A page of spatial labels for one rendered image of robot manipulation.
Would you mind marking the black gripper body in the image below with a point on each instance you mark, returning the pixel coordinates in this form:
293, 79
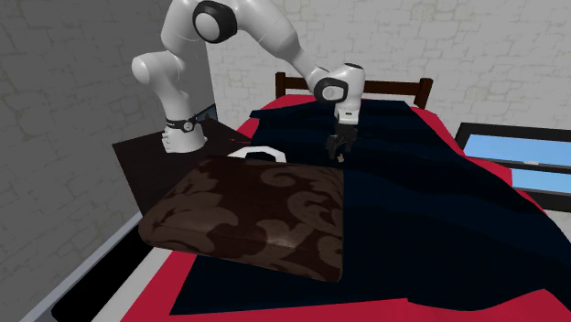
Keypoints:
344, 133

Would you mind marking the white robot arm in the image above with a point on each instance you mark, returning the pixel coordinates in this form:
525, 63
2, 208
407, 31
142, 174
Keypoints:
178, 93

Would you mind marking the dark navy blanket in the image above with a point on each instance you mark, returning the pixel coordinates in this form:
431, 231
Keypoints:
424, 200

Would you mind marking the brown patterned pillow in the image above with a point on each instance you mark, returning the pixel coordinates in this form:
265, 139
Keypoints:
249, 209

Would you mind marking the black framed window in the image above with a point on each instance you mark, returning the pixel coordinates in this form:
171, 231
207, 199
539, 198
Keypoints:
517, 150

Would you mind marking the dark robot stand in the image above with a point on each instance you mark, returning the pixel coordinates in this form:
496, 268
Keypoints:
147, 174

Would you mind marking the red bed with wooden headboard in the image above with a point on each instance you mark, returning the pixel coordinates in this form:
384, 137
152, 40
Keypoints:
203, 285

